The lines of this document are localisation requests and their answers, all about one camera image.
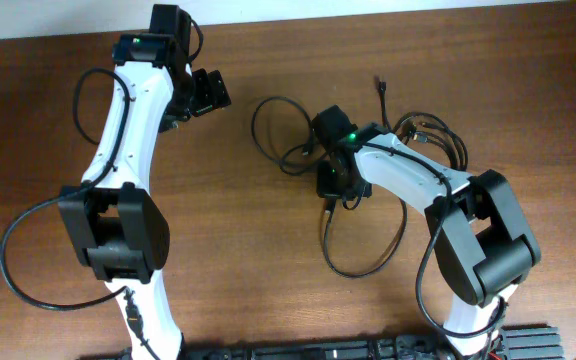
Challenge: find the black separated usb cable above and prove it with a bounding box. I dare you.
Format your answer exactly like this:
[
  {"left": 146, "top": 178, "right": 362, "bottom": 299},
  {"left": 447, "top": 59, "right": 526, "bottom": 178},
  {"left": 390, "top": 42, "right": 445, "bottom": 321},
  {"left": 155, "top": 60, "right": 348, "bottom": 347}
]
[{"left": 250, "top": 95, "right": 409, "bottom": 280}]

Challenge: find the black cable bundle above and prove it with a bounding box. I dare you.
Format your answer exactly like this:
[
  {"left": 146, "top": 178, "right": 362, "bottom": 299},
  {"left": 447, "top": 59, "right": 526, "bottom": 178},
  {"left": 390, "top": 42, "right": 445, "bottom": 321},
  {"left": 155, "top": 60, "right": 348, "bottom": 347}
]
[{"left": 375, "top": 75, "right": 470, "bottom": 174}]

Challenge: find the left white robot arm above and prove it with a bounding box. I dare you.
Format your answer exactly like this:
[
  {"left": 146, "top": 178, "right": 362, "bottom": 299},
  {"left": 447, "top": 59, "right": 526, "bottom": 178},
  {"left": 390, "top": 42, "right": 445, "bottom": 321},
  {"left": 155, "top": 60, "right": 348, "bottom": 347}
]
[{"left": 58, "top": 4, "right": 231, "bottom": 359}]

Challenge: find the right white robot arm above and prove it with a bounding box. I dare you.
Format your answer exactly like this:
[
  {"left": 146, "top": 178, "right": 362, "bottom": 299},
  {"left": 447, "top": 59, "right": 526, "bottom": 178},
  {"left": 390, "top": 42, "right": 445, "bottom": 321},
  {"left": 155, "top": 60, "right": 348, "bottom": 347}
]
[{"left": 311, "top": 106, "right": 541, "bottom": 359}]

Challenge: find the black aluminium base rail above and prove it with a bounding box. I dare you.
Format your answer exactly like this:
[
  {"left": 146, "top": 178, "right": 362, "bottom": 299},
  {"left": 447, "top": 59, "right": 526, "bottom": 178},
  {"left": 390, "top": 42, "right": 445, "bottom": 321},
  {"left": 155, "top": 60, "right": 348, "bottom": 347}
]
[{"left": 77, "top": 324, "right": 567, "bottom": 360}]

